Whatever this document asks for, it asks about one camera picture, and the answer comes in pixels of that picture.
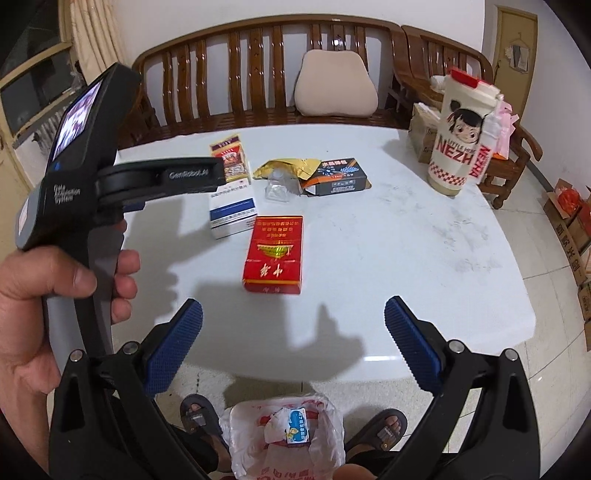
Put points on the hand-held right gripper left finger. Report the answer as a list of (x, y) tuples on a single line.
[(178, 344)]

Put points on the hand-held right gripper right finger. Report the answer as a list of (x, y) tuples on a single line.
[(411, 339)]

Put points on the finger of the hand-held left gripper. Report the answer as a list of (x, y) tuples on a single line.
[(184, 176)]

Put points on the maroon and gold cigarette box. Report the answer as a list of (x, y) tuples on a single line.
[(233, 161)]

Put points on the white and blue cigarette box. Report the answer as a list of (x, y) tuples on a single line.
[(231, 217)]

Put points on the clear plastic cup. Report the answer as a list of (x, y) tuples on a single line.
[(279, 190)]

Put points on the yellow snack wrapper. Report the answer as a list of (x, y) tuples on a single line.
[(286, 165)]

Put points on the red cigarette box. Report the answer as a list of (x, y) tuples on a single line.
[(272, 258)]

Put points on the bin with plastic bag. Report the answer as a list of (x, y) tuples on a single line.
[(277, 459)]

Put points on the black cardboard box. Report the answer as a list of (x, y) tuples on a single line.
[(341, 177)]

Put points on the person's right hand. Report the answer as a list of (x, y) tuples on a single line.
[(351, 474)]

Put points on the person's left hand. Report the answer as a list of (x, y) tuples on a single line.
[(27, 300)]

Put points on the grey metal grille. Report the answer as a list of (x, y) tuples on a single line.
[(51, 129)]

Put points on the person's left sandalled foot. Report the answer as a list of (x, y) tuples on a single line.
[(201, 415)]

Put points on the person's sandalled foot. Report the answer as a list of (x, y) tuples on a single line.
[(378, 431), (201, 415)]

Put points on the person's right sandalled foot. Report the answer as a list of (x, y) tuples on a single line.
[(378, 431)]

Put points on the cream striped curtain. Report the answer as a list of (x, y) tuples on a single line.
[(92, 37)]

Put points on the wooden slatted bench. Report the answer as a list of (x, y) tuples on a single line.
[(231, 69)]

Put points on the white wrapper with blue sticker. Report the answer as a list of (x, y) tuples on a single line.
[(288, 427)]

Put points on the beige cushion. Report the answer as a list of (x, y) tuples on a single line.
[(334, 85)]

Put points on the printed cardboard box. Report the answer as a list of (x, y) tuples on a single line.
[(582, 258)]

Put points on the cream cartoon print tumbler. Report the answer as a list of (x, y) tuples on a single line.
[(455, 152)]

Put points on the brown printed carton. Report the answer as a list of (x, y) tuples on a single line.
[(422, 134)]

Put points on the open cardboard box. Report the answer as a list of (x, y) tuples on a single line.
[(565, 201)]

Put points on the pink plastic bag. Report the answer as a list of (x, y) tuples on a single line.
[(505, 138)]

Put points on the white fluffy cloth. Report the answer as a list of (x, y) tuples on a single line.
[(436, 82)]

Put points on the wooden armchair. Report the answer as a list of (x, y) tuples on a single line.
[(429, 50)]

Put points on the yellow door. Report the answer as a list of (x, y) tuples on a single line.
[(508, 27)]

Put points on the window with cream frame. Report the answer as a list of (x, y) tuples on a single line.
[(32, 69)]

